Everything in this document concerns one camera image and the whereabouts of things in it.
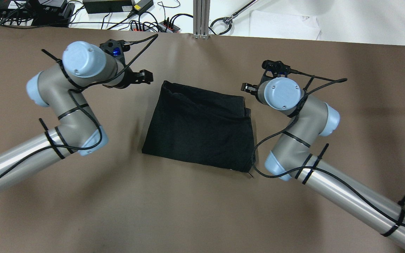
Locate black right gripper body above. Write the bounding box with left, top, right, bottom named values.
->
left=250, top=60, right=290, bottom=97

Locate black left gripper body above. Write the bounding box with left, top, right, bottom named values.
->
left=99, top=39, right=145, bottom=89

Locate black printed t-shirt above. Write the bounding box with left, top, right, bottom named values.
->
left=142, top=81, right=254, bottom=173

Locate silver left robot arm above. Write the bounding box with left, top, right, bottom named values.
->
left=0, top=40, right=153, bottom=193

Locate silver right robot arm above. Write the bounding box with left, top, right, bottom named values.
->
left=241, top=60, right=405, bottom=250

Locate black power adapter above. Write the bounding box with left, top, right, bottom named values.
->
left=82, top=0, right=134, bottom=14

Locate red black power strip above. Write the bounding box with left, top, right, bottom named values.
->
left=128, top=20, right=181, bottom=33

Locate black grabber stick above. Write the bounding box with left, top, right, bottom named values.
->
left=208, top=0, right=258, bottom=35

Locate aluminium frame post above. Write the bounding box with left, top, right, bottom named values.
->
left=193, top=0, right=211, bottom=39

